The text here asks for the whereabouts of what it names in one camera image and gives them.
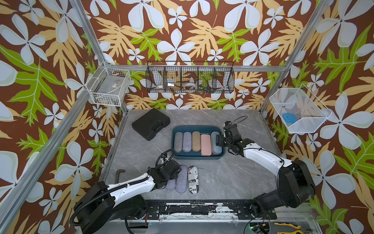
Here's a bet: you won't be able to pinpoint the light blue glasses case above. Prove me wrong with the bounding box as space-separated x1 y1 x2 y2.
210 131 222 155

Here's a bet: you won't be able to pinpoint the pink hard glasses case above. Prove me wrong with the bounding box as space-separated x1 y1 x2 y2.
201 134 212 157

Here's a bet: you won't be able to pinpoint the lilac fabric glasses case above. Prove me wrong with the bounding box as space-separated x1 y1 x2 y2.
182 132 192 153

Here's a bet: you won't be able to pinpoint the grey fabric glasses case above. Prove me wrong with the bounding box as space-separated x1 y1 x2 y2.
173 132 183 153

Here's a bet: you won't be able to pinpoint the tan fabric glasses case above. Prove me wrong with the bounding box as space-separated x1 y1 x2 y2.
192 131 201 152

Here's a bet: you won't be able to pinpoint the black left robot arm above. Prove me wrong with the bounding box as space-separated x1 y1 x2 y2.
69 160 181 234

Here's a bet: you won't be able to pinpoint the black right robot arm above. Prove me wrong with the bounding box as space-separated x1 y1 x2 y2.
215 121 316 218

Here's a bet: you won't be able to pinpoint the white striped glasses case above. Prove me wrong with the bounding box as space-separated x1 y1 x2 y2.
188 166 199 194

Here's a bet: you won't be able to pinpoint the teal plastic storage box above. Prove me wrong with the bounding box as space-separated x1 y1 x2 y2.
171 125 226 160

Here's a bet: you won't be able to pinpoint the black plastic tool case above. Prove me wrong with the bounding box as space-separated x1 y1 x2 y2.
131 109 170 141

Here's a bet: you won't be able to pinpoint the brown hex key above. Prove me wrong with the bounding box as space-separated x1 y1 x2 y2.
115 169 126 183

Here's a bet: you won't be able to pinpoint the blue item in basket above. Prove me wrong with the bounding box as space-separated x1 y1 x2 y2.
282 113 298 124

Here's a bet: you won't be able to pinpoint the white mesh basket right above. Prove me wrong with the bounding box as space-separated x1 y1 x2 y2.
269 85 332 134

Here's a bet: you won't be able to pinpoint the black wire basket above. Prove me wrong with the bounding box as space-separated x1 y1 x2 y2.
145 61 235 94

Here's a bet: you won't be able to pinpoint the white wire basket left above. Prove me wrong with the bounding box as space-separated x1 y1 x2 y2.
87 62 131 107

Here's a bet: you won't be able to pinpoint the yellow handled pliers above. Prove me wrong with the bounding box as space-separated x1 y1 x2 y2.
274 222 303 234

